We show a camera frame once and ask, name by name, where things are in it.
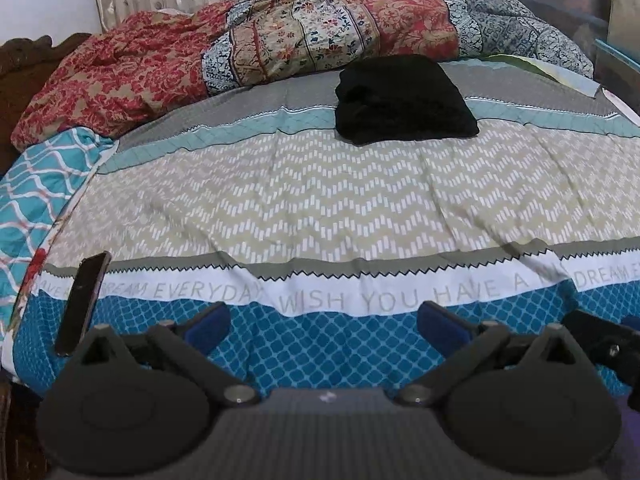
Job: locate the black pants with zippers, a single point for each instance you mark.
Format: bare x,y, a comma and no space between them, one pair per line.
400,98

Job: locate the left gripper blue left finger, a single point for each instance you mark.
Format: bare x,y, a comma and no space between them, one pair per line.
184,349

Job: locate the patchwork floral quilt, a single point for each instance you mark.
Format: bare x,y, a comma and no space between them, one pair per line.
155,62

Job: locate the black smartphone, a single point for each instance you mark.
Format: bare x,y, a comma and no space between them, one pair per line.
80,303

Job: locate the teal lattice pillow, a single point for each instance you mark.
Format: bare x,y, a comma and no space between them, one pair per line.
34,193

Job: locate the light green yellow cloth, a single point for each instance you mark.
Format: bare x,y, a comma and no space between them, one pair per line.
568,78

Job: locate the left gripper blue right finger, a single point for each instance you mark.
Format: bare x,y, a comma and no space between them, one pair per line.
466,347

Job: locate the carved wooden headboard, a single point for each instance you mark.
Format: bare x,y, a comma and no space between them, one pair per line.
26,65

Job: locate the patterned bedspread with text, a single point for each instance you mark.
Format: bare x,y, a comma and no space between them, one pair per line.
324,251

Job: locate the cardboard box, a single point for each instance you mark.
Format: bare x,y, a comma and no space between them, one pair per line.
624,27

